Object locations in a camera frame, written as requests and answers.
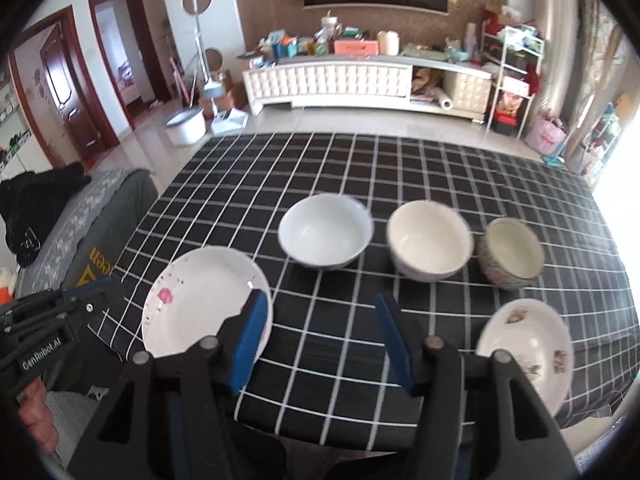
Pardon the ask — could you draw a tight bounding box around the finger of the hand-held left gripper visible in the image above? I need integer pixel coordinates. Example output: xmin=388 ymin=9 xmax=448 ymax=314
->
xmin=60 ymin=276 xmax=128 ymax=313

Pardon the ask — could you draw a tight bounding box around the cream jar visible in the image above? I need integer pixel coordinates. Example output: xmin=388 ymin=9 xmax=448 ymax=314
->
xmin=377 ymin=30 xmax=401 ymax=56

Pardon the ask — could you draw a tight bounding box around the black television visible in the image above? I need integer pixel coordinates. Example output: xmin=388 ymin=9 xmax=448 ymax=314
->
xmin=302 ymin=0 xmax=449 ymax=15

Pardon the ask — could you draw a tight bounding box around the red box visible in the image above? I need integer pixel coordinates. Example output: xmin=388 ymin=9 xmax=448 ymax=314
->
xmin=491 ymin=91 xmax=524 ymax=134

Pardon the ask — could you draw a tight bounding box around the white floral deep plate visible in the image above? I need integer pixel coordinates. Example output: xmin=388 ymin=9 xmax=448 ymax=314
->
xmin=475 ymin=298 xmax=575 ymax=416

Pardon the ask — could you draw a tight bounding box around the brown wooden door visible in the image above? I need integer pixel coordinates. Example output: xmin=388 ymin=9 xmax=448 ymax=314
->
xmin=39 ymin=24 xmax=108 ymax=157

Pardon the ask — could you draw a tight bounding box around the shelf with colourful things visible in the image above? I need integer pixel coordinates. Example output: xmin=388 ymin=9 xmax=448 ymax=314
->
xmin=575 ymin=101 xmax=624 ymax=187

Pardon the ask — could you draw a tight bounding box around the white bucket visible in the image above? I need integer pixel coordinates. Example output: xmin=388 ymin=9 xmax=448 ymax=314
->
xmin=165 ymin=107 xmax=207 ymax=147

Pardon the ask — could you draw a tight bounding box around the white flat box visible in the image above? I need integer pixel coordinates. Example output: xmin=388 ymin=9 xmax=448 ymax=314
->
xmin=209 ymin=109 xmax=250 ymax=136

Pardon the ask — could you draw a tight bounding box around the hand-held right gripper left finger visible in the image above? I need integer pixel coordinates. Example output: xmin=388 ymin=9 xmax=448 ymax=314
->
xmin=67 ymin=289 xmax=289 ymax=480

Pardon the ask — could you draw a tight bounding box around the pale blue ceramic bowl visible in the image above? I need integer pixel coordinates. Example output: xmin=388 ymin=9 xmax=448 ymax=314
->
xmin=278 ymin=193 xmax=375 ymax=271

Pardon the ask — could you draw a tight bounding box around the patterned ceramic bowl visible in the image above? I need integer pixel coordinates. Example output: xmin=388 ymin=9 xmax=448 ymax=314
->
xmin=477 ymin=217 xmax=546 ymax=291

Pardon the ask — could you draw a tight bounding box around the pink box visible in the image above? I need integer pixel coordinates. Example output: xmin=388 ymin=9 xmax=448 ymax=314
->
xmin=333 ymin=38 xmax=380 ymax=57

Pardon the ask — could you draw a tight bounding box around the cream ceramic bowl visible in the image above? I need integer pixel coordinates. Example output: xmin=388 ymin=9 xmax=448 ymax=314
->
xmin=386 ymin=200 xmax=474 ymax=282

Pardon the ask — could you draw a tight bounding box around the black clothing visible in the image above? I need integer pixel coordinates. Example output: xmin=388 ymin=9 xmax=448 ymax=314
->
xmin=0 ymin=161 xmax=93 ymax=268

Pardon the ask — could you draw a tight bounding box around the white shelf rack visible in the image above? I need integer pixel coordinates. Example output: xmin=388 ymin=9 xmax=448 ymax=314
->
xmin=480 ymin=24 xmax=546 ymax=139

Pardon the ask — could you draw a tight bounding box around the black white checked tablecloth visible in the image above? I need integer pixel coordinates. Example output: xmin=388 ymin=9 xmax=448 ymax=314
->
xmin=102 ymin=132 xmax=640 ymax=456

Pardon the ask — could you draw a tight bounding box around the cardboard box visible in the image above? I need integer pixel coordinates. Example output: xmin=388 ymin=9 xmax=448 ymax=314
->
xmin=219 ymin=70 xmax=247 ymax=109

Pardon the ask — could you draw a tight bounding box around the person's left hand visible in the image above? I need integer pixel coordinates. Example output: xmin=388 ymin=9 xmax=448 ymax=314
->
xmin=16 ymin=379 xmax=65 ymax=463

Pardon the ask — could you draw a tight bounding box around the white tv cabinet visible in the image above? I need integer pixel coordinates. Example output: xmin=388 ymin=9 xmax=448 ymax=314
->
xmin=242 ymin=55 xmax=493 ymax=123

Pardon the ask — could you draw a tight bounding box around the white floor stand with discs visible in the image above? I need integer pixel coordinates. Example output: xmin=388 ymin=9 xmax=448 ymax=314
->
xmin=181 ymin=0 xmax=227 ymax=126

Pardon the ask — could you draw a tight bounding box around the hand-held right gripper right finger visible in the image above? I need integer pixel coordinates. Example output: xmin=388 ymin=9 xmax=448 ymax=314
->
xmin=374 ymin=292 xmax=583 ymax=480

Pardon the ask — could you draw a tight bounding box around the white plate with pink flower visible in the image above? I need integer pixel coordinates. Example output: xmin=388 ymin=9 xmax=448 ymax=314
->
xmin=141 ymin=247 xmax=274 ymax=359

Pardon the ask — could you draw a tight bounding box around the pink bag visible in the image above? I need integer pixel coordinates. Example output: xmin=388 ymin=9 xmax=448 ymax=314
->
xmin=523 ymin=115 xmax=569 ymax=159

